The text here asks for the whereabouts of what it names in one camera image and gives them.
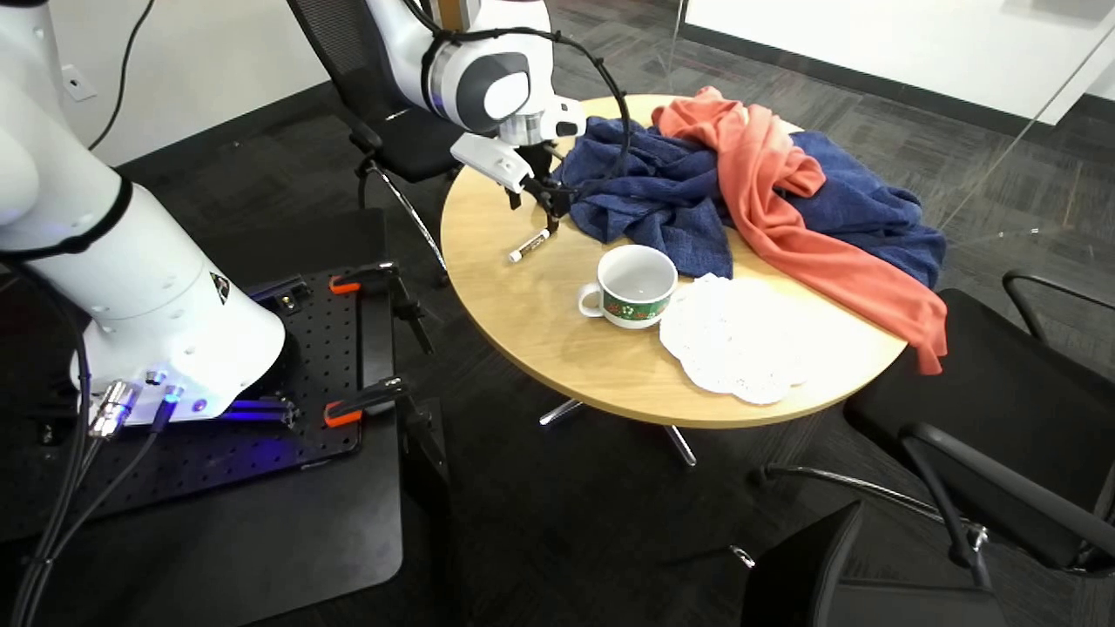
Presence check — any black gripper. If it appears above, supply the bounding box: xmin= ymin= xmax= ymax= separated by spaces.
xmin=448 ymin=132 xmax=570 ymax=231

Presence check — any black marker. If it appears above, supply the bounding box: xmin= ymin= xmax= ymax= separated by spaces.
xmin=509 ymin=225 xmax=555 ymax=264

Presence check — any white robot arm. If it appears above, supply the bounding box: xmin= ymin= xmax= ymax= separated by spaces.
xmin=0 ymin=0 xmax=585 ymax=426

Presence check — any white green mug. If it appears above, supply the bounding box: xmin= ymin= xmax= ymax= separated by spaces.
xmin=574 ymin=245 xmax=681 ymax=329

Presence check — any round wooden table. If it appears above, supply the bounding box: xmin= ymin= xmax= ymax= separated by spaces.
xmin=434 ymin=90 xmax=912 ymax=430

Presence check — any dark blue towel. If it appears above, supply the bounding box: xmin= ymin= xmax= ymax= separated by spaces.
xmin=558 ymin=117 xmax=945 ymax=284

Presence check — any black office chair far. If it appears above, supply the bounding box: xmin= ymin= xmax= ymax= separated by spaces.
xmin=287 ymin=0 xmax=490 ymax=213

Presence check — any orange black clamp upper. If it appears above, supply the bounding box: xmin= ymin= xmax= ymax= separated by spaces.
xmin=326 ymin=260 xmax=397 ymax=296

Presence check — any orange black clamp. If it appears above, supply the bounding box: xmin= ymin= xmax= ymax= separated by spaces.
xmin=326 ymin=260 xmax=397 ymax=296
xmin=319 ymin=376 xmax=403 ymax=428

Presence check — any orange cloth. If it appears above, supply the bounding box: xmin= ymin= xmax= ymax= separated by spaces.
xmin=653 ymin=88 xmax=947 ymax=376

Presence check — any white lace doily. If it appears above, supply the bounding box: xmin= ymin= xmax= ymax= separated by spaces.
xmin=655 ymin=271 xmax=824 ymax=412

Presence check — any orange black clamp lower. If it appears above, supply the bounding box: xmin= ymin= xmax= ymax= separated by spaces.
xmin=319 ymin=376 xmax=403 ymax=428

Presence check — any black office chair near table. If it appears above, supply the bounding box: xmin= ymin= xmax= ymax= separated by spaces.
xmin=729 ymin=497 xmax=1115 ymax=627

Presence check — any black office chair right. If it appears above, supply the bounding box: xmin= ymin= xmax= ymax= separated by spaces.
xmin=751 ymin=267 xmax=1115 ymax=596

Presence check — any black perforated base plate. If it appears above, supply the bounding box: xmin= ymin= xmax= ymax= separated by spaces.
xmin=0 ymin=260 xmax=410 ymax=524

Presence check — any robot cable bundle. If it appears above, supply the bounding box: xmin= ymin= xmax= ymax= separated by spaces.
xmin=2 ymin=324 xmax=177 ymax=627

